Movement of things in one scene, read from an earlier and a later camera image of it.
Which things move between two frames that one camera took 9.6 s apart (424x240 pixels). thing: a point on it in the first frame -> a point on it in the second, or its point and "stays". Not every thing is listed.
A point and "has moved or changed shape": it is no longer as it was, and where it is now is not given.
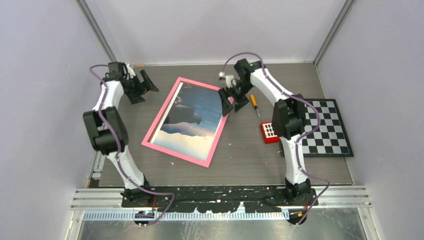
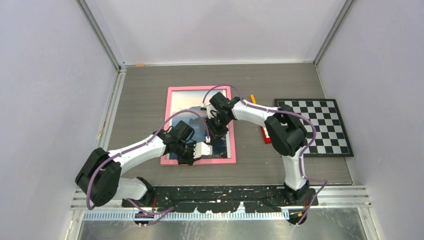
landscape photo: (192, 122) has moved or changed shape
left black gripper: (147, 86) -> (190, 160)
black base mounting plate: (223, 198) stays
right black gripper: (226, 107) -> (217, 133)
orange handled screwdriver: (254, 103) stays
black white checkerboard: (331, 140) stays
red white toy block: (268, 135) stays
